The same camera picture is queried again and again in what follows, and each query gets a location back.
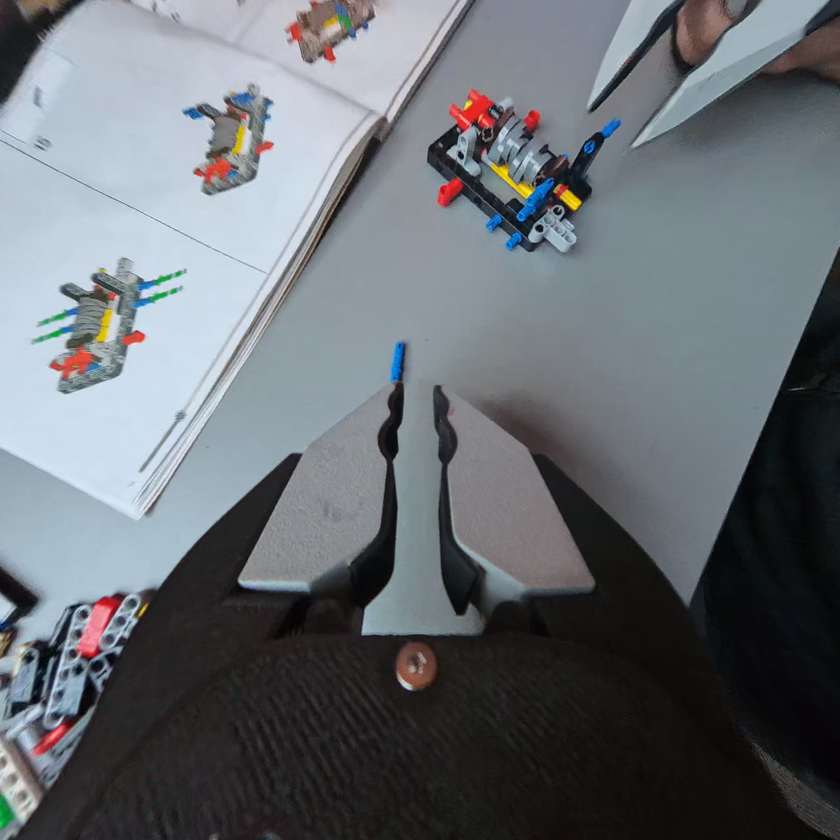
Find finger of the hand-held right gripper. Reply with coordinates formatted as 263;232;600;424
586;0;690;114
630;0;840;151

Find open instruction booklet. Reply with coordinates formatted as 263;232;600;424
0;0;476;519

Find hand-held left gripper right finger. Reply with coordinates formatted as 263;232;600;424
433;385;597;616

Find person's right hand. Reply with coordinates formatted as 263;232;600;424
675;0;840;83

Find lego engine frame assembly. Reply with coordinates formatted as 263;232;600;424
427;88;623;253

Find pile of lego pieces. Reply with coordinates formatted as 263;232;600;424
0;591;148;828

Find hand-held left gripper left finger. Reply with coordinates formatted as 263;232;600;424
238;382;404;608

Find person's legs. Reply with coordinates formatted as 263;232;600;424
689;249;840;840

